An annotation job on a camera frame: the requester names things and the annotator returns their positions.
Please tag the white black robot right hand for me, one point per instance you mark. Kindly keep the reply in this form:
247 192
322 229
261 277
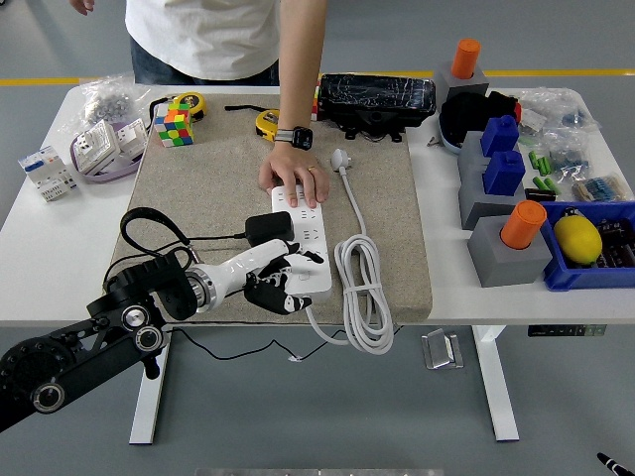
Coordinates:
610 466

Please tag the person's right hand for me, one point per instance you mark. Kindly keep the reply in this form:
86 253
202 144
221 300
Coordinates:
82 5

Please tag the person's left hand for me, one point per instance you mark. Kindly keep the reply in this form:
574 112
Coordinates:
292 166

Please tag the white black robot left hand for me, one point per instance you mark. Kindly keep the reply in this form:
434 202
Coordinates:
238 270

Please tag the black power adapter plug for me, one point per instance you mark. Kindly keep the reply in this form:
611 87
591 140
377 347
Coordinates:
270 228

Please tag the white power strip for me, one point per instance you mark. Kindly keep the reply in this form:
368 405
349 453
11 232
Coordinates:
310 223

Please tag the person's left forearm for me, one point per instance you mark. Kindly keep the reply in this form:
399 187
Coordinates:
297 74

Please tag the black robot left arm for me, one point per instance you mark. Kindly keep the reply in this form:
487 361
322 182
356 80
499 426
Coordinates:
74 347

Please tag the black wristwatch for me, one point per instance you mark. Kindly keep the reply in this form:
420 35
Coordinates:
300 137

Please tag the tall multicolour puzzle cube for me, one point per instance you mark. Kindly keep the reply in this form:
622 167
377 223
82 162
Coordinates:
316 106

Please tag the beige fabric mat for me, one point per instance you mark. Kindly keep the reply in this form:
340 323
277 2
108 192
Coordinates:
198 173

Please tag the clear bag of screws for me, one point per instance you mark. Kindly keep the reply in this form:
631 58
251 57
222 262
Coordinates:
106 101

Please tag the black wrapped device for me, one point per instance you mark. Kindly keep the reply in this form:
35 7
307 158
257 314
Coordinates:
372 94

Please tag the round yellow black tape measure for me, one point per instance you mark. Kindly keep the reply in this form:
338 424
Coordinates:
194 101

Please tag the person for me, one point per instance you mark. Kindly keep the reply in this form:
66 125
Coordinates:
198 39

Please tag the white table leg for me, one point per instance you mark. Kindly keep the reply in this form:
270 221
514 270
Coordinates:
149 406
498 396

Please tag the large white socket panel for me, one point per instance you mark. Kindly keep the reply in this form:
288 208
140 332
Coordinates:
94 144

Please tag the small white socket panel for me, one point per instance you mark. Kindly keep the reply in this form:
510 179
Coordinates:
130 136

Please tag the black table control panel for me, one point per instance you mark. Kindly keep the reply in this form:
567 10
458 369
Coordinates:
565 330

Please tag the small metal clip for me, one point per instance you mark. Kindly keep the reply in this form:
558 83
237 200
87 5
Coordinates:
434 141

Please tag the light blue bowl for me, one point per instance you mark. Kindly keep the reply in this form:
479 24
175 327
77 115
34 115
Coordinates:
446 141

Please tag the purple plastic tray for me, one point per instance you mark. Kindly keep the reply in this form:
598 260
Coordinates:
106 176

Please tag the white circuit breaker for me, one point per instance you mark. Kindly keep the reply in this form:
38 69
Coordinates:
47 173

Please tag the small grey holder block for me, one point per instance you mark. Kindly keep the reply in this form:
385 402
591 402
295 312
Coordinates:
444 74

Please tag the black cloth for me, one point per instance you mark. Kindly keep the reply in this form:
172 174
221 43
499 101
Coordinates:
464 111

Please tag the grey stepped block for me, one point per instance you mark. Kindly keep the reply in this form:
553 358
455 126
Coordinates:
471 198

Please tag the blue plastic bin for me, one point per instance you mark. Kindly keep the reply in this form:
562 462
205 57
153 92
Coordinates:
570 280

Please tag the slim orange cylinder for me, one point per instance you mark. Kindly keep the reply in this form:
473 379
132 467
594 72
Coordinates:
465 59

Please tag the blue plastic block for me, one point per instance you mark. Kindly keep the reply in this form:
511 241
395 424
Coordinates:
503 173
498 136

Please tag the black electronic components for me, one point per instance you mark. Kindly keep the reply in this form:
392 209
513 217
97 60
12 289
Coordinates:
615 243

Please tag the large grey holder block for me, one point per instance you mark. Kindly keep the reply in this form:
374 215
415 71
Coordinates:
496 268

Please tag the yellow lemon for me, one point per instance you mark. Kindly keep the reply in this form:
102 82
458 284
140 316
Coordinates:
578 240

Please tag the wide orange cylinder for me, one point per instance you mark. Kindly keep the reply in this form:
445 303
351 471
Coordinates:
521 225

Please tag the small green cylinder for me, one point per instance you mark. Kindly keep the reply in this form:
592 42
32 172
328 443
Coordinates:
552 186
539 182
546 165
533 158
540 163

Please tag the small black component box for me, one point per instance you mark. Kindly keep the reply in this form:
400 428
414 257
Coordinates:
537 194

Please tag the clear bag of white parts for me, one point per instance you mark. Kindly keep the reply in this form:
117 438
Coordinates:
555 106

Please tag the clear bag of blue parts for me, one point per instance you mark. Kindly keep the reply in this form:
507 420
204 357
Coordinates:
568 154

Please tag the clear bag of resistors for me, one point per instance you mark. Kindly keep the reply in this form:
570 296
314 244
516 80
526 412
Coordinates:
597 187

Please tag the silver metal bracket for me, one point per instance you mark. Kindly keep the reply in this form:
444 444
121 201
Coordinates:
439 349

